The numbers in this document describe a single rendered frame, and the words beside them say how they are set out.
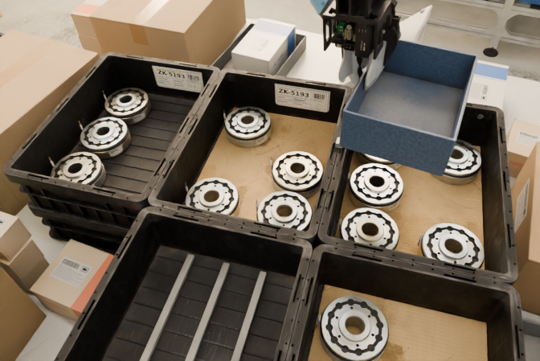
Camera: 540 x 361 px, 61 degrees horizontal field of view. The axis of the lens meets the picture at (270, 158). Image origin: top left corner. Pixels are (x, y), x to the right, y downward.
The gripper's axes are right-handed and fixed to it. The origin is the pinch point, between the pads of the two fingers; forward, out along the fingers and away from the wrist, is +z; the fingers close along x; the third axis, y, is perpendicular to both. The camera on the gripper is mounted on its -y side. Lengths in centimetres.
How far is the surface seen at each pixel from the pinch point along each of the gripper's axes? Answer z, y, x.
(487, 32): 100, -192, 10
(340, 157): 18.7, -0.2, -3.8
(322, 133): 27.9, -14.7, -13.3
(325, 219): 18.8, 13.8, -1.3
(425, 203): 29.9, -4.5, 12.0
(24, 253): 27, 37, -53
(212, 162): 26.5, 3.4, -31.3
